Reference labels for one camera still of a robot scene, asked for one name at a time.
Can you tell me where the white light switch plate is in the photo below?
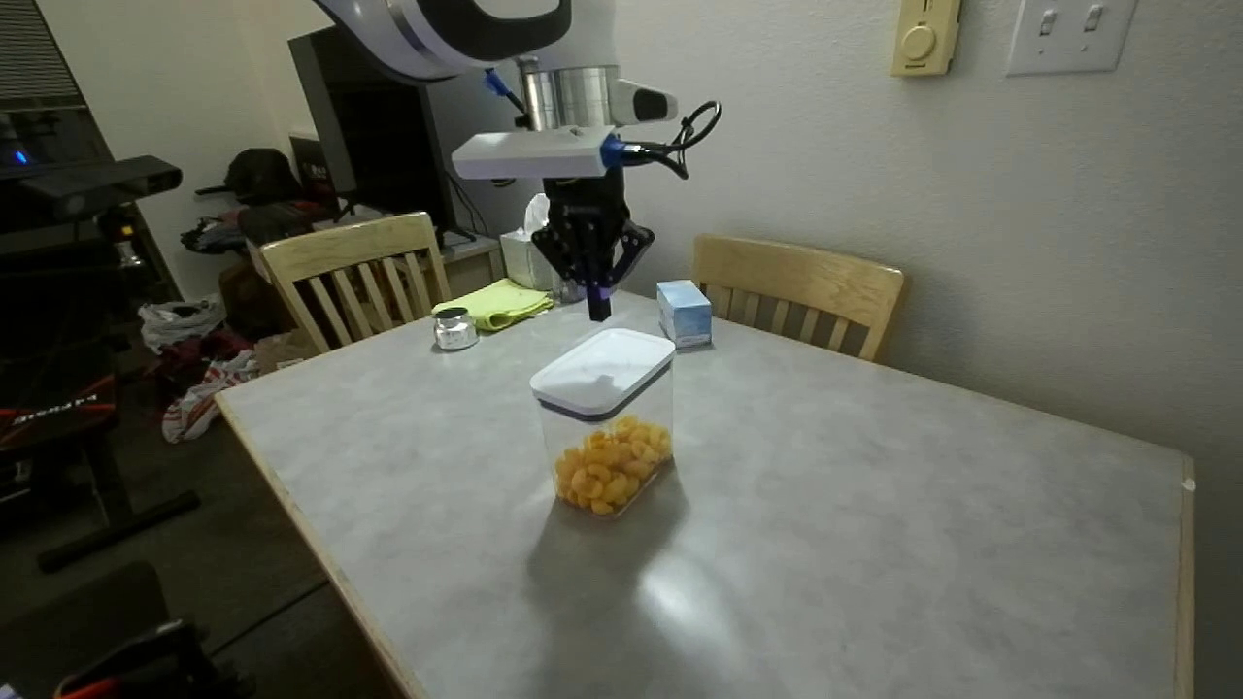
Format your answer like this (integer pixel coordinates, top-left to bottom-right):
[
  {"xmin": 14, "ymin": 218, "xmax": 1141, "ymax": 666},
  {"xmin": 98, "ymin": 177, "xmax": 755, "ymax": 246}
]
[{"xmin": 1001, "ymin": 0, "xmax": 1141, "ymax": 76}]

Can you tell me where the black stand base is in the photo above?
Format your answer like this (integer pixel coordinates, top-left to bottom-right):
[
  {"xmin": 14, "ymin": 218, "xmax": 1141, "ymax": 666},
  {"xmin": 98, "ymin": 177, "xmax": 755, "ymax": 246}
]
[{"xmin": 32, "ymin": 384, "xmax": 206, "ymax": 580}]

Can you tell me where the floor clutter pile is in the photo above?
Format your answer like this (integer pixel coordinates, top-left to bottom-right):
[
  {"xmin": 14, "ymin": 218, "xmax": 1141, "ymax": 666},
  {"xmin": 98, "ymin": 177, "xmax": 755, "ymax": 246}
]
[{"xmin": 157, "ymin": 338, "xmax": 304, "ymax": 446}]

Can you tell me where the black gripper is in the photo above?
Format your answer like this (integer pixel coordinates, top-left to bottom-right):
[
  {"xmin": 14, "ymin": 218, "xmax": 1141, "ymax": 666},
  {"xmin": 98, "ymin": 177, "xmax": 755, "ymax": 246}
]
[{"xmin": 530, "ymin": 173, "xmax": 660, "ymax": 327}]

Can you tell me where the green cloth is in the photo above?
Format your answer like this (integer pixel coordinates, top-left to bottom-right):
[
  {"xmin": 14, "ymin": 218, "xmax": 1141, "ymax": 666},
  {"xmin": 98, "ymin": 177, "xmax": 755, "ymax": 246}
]
[{"xmin": 430, "ymin": 274, "xmax": 559, "ymax": 338}]

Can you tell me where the dark bag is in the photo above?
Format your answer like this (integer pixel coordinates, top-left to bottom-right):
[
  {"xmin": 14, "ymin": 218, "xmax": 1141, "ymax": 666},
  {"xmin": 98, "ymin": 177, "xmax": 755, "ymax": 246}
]
[{"xmin": 220, "ymin": 142, "xmax": 306, "ymax": 209}]

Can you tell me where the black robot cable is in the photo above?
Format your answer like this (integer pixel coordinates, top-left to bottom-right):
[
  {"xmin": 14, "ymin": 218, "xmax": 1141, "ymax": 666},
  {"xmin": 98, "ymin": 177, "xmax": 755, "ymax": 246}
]
[{"xmin": 602, "ymin": 95, "xmax": 726, "ymax": 183}]

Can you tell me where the white rectangular container lid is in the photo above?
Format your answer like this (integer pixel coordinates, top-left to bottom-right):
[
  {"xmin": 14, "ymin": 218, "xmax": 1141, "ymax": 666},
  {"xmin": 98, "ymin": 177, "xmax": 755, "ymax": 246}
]
[{"xmin": 524, "ymin": 327, "xmax": 678, "ymax": 422}]

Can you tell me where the red and black object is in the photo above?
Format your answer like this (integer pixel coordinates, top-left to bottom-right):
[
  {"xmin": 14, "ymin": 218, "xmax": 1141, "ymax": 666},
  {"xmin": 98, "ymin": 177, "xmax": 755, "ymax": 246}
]
[{"xmin": 52, "ymin": 615, "xmax": 215, "ymax": 699}]

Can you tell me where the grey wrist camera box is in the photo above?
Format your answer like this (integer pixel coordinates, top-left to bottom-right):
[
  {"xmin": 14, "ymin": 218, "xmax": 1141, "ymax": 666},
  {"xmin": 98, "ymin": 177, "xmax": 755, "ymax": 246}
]
[{"xmin": 447, "ymin": 125, "xmax": 625, "ymax": 183}]

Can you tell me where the wooden slat-back chair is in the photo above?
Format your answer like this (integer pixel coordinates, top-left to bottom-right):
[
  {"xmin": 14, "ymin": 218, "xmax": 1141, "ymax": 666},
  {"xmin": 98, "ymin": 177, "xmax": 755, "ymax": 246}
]
[
  {"xmin": 691, "ymin": 230, "xmax": 910, "ymax": 363},
  {"xmin": 255, "ymin": 205, "xmax": 456, "ymax": 356}
]

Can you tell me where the beige wall thermostat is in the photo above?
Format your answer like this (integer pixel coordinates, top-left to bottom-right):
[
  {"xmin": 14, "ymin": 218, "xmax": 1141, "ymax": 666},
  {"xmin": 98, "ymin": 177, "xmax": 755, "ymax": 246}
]
[{"xmin": 886, "ymin": 0, "xmax": 967, "ymax": 81}]

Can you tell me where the black monitor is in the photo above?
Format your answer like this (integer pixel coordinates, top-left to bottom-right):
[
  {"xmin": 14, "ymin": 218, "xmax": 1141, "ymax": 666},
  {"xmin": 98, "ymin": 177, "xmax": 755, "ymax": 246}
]
[{"xmin": 285, "ymin": 24, "xmax": 457, "ymax": 242}]

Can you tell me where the clear container with yellow snacks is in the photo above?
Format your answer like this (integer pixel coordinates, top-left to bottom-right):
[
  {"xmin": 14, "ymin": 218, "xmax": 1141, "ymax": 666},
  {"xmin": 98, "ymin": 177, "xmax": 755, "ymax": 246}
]
[{"xmin": 552, "ymin": 410, "xmax": 678, "ymax": 519}]

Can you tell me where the blue tissue box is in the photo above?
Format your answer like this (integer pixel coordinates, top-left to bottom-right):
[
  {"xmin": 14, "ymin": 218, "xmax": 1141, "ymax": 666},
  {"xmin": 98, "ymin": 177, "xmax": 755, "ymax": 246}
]
[{"xmin": 654, "ymin": 274, "xmax": 720, "ymax": 354}]

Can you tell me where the black depth camera bar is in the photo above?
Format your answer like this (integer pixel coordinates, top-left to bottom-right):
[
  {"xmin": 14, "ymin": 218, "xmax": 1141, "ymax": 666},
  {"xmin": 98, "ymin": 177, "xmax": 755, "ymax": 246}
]
[{"xmin": 0, "ymin": 151, "xmax": 185, "ymax": 230}]

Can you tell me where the clear plastic food container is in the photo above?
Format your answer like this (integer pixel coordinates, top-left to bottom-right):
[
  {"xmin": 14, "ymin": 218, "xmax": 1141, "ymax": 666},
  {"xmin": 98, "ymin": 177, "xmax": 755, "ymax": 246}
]
[{"xmin": 531, "ymin": 363, "xmax": 678, "ymax": 519}]

